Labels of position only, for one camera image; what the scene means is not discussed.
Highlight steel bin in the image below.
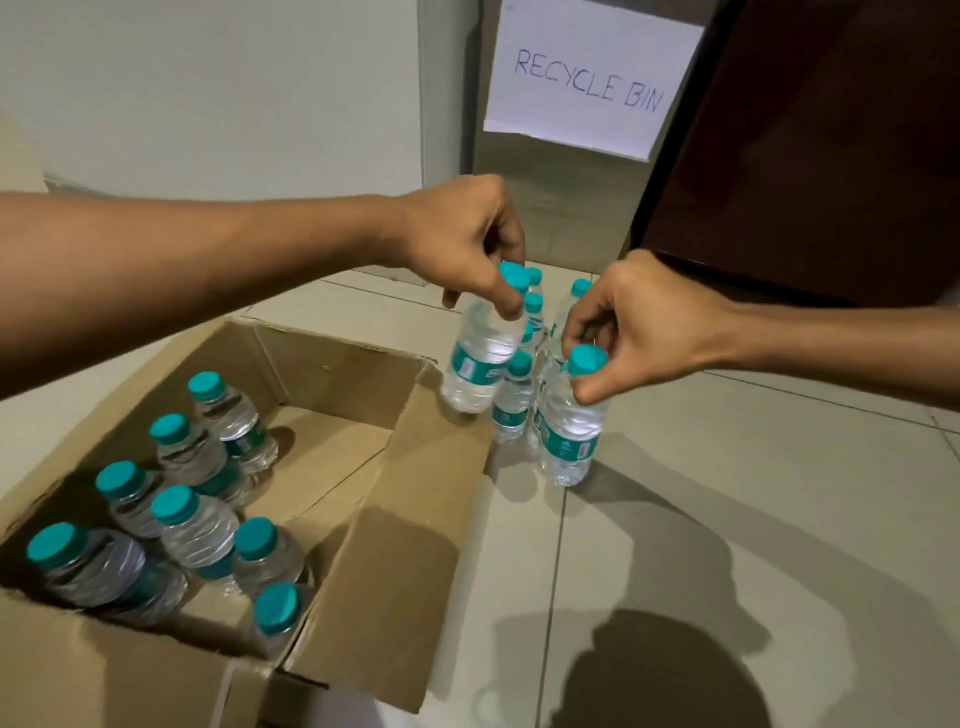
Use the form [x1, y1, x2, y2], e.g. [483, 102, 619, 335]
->
[470, 0, 721, 275]

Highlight water bottles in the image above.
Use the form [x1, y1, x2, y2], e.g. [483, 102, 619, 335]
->
[26, 371, 316, 661]
[491, 266, 595, 451]

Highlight printed cardboard box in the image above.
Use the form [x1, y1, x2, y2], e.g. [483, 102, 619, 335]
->
[0, 316, 498, 728]

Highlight bottle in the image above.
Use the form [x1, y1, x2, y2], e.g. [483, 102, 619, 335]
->
[533, 344, 610, 489]
[440, 260, 530, 415]

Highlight person's left hand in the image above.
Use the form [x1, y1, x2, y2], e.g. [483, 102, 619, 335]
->
[389, 173, 526, 320]

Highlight person's right forearm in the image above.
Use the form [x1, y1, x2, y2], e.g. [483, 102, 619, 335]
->
[719, 299, 960, 414]

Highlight dark maroon refrigerator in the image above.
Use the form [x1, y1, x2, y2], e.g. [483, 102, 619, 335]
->
[629, 0, 960, 309]

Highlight white paper sign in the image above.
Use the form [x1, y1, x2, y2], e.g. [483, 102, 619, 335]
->
[483, 0, 706, 163]

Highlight person's right hand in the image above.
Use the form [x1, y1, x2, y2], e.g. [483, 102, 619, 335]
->
[560, 249, 740, 406]

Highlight person's left forearm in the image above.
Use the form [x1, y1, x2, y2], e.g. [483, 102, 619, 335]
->
[0, 191, 410, 399]

